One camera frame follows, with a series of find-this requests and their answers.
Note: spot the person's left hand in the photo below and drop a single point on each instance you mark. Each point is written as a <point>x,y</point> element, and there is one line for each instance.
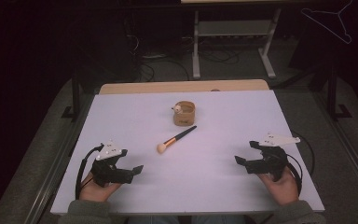
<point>96,191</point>

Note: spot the black metal stand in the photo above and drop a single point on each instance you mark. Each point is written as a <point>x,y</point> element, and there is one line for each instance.
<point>75,99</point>
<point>332,93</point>

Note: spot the tan round brush holder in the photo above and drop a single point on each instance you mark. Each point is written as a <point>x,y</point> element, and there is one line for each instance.
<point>184,115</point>

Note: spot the dark flat panel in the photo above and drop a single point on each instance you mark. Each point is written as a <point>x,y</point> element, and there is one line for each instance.
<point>310,46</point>

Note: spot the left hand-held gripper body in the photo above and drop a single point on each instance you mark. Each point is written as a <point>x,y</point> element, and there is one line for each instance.
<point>107,171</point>

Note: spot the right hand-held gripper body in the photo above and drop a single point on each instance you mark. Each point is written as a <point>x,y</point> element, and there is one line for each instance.
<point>272,158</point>

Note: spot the white metal frame desk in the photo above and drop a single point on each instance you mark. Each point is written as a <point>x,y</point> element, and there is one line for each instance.
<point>234,28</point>

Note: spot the person's right hand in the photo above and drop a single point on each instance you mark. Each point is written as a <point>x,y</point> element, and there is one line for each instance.
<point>280,188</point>

